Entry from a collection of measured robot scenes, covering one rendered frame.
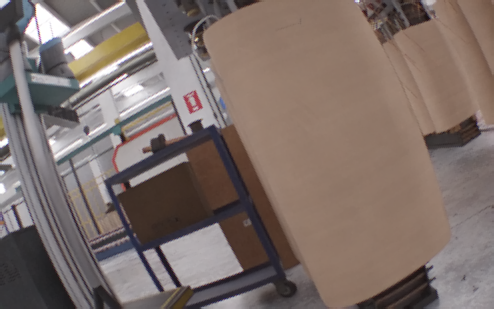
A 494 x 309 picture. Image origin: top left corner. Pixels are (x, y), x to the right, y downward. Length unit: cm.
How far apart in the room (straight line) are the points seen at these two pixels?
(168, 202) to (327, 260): 129
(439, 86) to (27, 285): 354
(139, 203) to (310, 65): 144
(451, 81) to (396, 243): 297
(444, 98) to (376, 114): 284
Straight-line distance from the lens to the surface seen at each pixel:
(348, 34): 135
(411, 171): 136
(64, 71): 221
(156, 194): 252
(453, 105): 417
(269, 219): 312
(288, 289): 250
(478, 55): 315
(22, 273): 191
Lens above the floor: 71
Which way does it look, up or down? level
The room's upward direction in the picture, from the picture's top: 25 degrees counter-clockwise
